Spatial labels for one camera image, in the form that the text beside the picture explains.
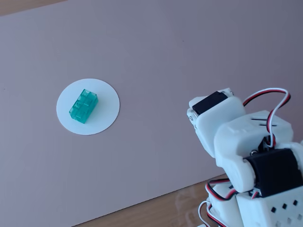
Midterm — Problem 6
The white paper circle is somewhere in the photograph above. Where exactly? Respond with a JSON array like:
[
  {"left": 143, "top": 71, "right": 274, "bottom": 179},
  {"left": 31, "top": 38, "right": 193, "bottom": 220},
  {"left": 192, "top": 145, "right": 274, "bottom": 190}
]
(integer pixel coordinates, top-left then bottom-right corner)
[{"left": 56, "top": 78, "right": 121, "bottom": 136}]

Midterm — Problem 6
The pink table mat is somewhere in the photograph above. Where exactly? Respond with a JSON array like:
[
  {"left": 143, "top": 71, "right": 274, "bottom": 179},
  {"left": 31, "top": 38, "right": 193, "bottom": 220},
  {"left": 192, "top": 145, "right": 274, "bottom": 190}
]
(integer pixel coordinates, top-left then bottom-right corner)
[{"left": 0, "top": 0, "right": 303, "bottom": 227}]

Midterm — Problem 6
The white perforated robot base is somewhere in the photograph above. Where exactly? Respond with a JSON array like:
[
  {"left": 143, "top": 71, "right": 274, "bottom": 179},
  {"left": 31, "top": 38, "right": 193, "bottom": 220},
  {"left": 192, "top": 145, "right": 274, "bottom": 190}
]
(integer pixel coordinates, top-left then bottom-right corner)
[{"left": 201, "top": 184, "right": 303, "bottom": 227}]

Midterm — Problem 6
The red white black base cable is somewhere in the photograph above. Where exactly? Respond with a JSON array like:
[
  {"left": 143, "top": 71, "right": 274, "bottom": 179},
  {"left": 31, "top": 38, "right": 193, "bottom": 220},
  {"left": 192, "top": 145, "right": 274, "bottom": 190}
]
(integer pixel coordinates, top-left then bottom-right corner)
[{"left": 198, "top": 201, "right": 218, "bottom": 227}]

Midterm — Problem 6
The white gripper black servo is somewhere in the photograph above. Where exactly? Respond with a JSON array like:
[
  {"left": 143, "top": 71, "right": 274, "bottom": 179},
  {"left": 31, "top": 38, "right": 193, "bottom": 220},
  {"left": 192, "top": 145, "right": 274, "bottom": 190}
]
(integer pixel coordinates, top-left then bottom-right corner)
[{"left": 187, "top": 87, "right": 247, "bottom": 157}]

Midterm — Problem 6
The red white black gripper cable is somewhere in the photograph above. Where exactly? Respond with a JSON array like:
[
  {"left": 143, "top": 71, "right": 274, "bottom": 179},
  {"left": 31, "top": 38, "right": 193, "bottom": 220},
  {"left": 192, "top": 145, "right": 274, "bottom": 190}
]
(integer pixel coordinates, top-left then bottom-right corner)
[{"left": 242, "top": 87, "right": 291, "bottom": 148}]

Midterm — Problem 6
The red white black arm cable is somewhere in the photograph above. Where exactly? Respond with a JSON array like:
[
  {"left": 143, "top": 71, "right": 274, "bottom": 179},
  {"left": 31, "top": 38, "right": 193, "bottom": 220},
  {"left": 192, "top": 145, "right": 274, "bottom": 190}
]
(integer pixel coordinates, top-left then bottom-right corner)
[{"left": 205, "top": 178, "right": 239, "bottom": 201}]

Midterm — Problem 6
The teal lego brick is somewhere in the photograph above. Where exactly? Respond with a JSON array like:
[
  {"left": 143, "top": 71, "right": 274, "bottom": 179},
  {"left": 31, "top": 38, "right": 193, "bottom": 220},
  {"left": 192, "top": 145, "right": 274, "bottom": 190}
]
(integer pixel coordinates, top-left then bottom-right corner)
[{"left": 69, "top": 88, "right": 99, "bottom": 124}]

